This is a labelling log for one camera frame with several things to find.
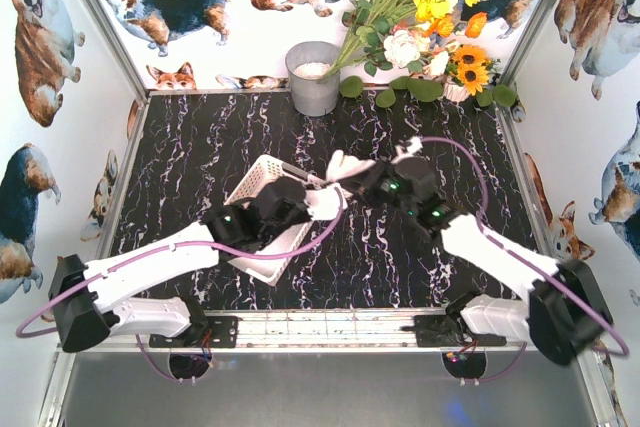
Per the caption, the white storage basket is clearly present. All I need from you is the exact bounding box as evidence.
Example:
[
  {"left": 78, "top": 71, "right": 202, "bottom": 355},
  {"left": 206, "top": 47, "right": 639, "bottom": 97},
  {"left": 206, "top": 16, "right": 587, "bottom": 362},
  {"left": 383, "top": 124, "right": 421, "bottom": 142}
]
[{"left": 220, "top": 154, "right": 319, "bottom": 286}]

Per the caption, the orange dotted white glove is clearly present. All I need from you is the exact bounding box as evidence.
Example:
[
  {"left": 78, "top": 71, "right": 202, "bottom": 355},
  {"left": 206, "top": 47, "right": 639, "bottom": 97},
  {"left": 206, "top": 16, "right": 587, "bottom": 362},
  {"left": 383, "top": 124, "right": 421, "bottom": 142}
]
[{"left": 324, "top": 150, "right": 376, "bottom": 190}]

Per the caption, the small white flower pot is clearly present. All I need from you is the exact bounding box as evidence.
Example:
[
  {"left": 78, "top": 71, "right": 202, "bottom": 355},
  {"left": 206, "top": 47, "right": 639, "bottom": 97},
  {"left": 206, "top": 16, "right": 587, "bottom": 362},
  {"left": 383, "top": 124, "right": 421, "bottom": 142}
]
[{"left": 443, "top": 80, "right": 470, "bottom": 103}]

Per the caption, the artificial flower bouquet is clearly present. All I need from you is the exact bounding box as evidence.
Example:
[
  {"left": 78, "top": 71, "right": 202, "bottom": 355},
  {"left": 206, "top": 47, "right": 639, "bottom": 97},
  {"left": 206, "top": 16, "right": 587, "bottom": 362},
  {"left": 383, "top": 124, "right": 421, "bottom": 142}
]
[{"left": 332, "top": 0, "right": 517, "bottom": 108}]

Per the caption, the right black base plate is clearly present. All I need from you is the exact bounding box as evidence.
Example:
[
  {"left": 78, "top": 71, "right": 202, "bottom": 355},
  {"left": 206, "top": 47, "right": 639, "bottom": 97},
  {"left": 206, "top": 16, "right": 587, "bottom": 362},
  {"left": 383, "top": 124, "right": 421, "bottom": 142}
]
[{"left": 400, "top": 314, "right": 507, "bottom": 348}]

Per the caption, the purple cable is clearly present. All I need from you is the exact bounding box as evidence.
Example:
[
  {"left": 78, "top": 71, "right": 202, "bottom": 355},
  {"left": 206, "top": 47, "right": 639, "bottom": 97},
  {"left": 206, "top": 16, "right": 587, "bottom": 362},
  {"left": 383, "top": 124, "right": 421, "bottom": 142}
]
[
  {"left": 414, "top": 135, "right": 630, "bottom": 383},
  {"left": 14, "top": 186, "right": 347, "bottom": 383}
]

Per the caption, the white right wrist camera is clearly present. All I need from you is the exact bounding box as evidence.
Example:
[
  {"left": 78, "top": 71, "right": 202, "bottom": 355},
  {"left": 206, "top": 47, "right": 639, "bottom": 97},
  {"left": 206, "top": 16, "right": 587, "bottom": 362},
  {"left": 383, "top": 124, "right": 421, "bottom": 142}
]
[{"left": 391, "top": 136, "right": 423, "bottom": 164}]

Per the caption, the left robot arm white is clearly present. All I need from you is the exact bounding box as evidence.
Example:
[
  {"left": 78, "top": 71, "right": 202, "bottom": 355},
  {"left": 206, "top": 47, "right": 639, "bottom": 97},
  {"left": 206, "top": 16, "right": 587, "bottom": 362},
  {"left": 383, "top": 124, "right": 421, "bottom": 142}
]
[{"left": 49, "top": 177, "right": 346, "bottom": 353}]

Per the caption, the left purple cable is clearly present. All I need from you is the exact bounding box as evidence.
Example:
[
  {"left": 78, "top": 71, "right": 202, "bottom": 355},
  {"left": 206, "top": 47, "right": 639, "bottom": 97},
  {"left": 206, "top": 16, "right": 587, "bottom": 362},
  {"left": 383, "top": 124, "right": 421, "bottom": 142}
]
[{"left": 14, "top": 186, "right": 347, "bottom": 383}]

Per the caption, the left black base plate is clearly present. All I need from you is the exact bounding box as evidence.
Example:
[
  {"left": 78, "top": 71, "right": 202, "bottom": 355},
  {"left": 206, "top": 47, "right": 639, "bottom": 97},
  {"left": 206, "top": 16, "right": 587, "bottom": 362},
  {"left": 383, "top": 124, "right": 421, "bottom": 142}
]
[{"left": 149, "top": 315, "right": 239, "bottom": 348}]

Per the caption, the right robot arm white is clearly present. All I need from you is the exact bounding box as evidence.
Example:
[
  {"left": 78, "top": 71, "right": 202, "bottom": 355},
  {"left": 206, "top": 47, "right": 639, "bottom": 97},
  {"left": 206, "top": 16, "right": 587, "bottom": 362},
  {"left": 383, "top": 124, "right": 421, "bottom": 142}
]
[{"left": 332, "top": 156, "right": 612, "bottom": 366}]

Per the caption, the grey metal bucket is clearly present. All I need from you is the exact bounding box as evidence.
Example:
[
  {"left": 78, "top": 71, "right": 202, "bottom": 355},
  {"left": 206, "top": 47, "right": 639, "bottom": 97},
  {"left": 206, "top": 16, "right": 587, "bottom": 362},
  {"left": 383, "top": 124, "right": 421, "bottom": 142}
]
[{"left": 285, "top": 41, "right": 340, "bottom": 117}]

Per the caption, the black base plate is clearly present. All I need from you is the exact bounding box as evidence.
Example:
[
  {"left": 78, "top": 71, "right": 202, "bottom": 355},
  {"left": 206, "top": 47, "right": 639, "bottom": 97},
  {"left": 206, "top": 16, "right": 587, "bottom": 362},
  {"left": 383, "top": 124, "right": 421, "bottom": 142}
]
[
  {"left": 149, "top": 315, "right": 239, "bottom": 348},
  {"left": 400, "top": 314, "right": 507, "bottom": 348}
]

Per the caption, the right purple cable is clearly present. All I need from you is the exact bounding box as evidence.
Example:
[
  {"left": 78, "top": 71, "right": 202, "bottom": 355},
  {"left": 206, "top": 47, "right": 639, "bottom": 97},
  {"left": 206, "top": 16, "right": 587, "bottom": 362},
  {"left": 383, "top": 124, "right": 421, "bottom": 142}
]
[{"left": 414, "top": 135, "right": 630, "bottom": 383}]

